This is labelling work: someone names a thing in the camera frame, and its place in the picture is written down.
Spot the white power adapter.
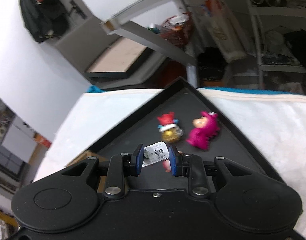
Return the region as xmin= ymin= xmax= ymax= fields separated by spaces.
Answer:
xmin=142 ymin=141 xmax=170 ymax=167

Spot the magenta dinosaur costume figurine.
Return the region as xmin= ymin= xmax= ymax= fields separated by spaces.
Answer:
xmin=186 ymin=111 xmax=220 ymax=150

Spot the white table cloth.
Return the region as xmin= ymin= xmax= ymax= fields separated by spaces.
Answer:
xmin=35 ymin=88 xmax=306 ymax=238

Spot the orange cardboard box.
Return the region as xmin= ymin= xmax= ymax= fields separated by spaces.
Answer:
xmin=34 ymin=133 xmax=52 ymax=148

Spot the grey chair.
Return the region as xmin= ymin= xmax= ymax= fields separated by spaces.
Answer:
xmin=55 ymin=16 xmax=166 ymax=88

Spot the black shallow tray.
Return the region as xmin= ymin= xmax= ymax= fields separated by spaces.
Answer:
xmin=88 ymin=78 xmax=282 ymax=181

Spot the black hanging jacket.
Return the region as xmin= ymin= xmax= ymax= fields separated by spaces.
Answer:
xmin=19 ymin=0 xmax=69 ymax=43

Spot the red hat gold figurine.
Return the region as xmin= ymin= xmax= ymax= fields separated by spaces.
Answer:
xmin=157 ymin=112 xmax=184 ymax=144

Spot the black door handle lock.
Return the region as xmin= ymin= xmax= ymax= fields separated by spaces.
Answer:
xmin=68 ymin=0 xmax=87 ymax=20

